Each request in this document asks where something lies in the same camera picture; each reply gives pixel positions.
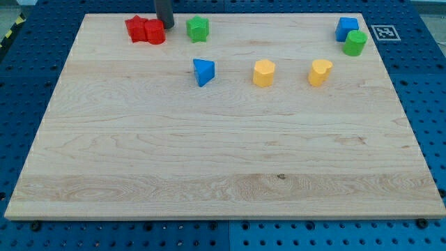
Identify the yellow hexagon block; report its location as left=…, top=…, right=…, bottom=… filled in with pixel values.
left=253, top=59, right=275, bottom=87

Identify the green star block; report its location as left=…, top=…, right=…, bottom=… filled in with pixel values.
left=186, top=15, right=210, bottom=43

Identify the red star block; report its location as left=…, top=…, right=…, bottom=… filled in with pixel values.
left=125, top=15, right=148, bottom=43

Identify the light wooden board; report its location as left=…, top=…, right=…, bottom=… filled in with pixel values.
left=5, top=13, right=445, bottom=221

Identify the blue triangle block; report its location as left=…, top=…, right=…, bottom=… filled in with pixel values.
left=192, top=59, right=215, bottom=87

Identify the yellow heart block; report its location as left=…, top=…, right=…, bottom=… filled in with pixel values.
left=307, top=59, right=334, bottom=86

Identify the red cylinder block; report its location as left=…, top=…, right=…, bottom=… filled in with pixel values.
left=144, top=19, right=166, bottom=45

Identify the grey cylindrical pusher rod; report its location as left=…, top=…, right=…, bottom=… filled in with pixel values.
left=153, top=0, right=175, bottom=29

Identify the green cylinder block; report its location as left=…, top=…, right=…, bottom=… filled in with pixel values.
left=343, top=30, right=368, bottom=56

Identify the blue cube block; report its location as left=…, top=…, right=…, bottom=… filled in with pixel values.
left=335, top=17, right=359, bottom=42

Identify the white fiducial marker tag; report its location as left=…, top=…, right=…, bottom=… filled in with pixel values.
left=371, top=24, right=401, bottom=41

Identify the black bolt left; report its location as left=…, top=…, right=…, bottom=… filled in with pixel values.
left=29, top=221, right=41, bottom=232

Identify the black bolt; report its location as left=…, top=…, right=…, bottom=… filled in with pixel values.
left=29, top=221, right=41, bottom=232
left=416, top=218, right=429, bottom=229

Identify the black bolt right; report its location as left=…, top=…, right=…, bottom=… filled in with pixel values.
left=416, top=218, right=429, bottom=229

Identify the yellow black hazard tape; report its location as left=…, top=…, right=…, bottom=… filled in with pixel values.
left=1, top=13, right=26, bottom=50

